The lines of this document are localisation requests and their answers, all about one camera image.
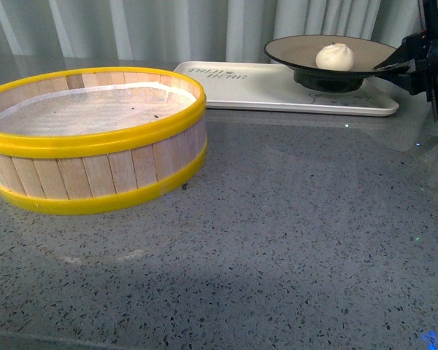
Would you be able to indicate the white steamed bun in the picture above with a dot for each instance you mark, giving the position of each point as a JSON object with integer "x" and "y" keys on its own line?
{"x": 335, "y": 57}

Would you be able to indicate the white mesh steamer liner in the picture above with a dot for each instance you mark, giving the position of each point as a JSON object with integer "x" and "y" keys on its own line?
{"x": 94, "y": 109}

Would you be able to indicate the grey pleated curtain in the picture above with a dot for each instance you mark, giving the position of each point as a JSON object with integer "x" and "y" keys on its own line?
{"x": 180, "y": 31}

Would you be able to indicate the beige plate with black rim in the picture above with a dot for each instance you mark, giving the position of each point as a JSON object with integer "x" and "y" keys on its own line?
{"x": 299, "y": 52}

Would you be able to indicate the white rectangular tray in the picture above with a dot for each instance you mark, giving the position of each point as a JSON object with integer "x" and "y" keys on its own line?
{"x": 270, "y": 87}

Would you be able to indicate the yellow rimmed wooden steamer basket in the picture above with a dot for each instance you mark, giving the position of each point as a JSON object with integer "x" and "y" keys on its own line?
{"x": 100, "y": 172}

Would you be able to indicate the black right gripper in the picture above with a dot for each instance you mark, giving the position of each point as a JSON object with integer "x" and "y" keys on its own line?
{"x": 420, "y": 51}

